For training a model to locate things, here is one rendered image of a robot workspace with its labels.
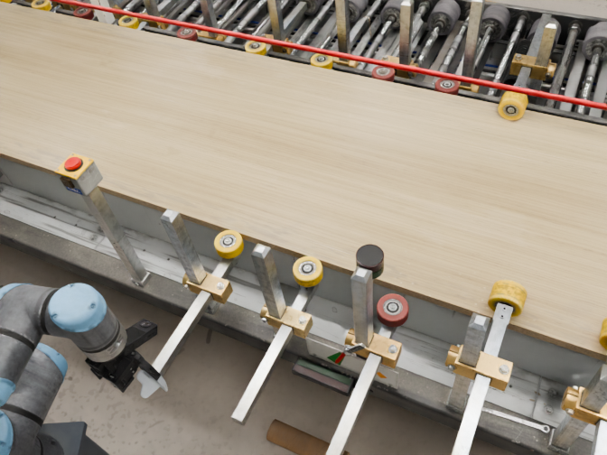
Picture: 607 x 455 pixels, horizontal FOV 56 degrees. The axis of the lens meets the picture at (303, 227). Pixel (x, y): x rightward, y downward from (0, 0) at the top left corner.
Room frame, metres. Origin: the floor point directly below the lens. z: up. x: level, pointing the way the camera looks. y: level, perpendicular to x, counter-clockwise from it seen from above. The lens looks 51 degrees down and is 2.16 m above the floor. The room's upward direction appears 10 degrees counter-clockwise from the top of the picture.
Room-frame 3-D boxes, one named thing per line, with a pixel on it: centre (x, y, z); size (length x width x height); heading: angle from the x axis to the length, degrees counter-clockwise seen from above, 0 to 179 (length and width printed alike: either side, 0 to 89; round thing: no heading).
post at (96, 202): (1.07, 0.53, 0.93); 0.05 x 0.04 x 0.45; 57
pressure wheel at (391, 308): (0.70, -0.19, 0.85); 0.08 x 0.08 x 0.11
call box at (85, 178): (1.07, 0.53, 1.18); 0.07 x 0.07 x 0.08; 57
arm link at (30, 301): (0.63, 0.55, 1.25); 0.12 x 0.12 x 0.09; 71
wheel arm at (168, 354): (0.83, 0.33, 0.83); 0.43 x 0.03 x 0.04; 147
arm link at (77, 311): (0.60, 0.44, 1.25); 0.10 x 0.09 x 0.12; 71
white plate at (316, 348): (0.65, -0.06, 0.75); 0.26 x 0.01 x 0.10; 57
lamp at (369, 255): (0.69, -0.13, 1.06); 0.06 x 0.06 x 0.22; 57
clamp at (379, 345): (0.64, -0.12, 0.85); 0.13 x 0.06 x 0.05; 57
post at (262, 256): (0.79, 0.11, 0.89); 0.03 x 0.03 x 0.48; 57
